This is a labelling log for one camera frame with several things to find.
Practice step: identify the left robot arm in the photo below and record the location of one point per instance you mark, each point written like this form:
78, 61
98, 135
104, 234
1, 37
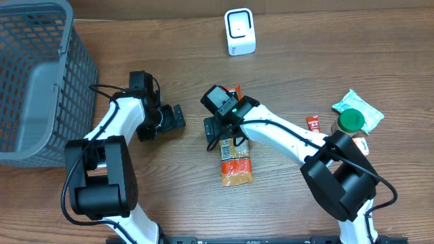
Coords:
101, 186

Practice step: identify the orange Kleenex tissue pack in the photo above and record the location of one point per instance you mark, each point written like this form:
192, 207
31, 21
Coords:
362, 145

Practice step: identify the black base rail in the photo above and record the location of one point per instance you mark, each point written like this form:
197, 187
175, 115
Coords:
312, 240

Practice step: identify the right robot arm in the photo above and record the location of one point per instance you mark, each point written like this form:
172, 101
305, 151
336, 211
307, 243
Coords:
339, 176

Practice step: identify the teal tissue pack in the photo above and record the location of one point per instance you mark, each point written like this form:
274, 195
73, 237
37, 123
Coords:
371, 115

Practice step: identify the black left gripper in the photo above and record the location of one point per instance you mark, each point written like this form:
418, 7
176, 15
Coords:
170, 118

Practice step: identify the orange spaghetti packet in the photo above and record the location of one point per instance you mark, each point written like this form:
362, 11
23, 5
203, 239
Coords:
236, 165

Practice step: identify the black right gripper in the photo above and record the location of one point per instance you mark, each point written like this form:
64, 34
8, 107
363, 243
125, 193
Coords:
211, 132

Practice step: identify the green lidded jar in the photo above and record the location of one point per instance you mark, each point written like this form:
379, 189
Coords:
350, 121

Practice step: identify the white barcode scanner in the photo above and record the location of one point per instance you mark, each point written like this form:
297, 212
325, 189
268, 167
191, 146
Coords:
240, 32

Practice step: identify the grey plastic mesh basket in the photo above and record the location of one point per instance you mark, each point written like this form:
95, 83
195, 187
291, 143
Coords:
46, 72

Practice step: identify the red coffee sachet stick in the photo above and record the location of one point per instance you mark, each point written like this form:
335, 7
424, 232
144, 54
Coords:
313, 124

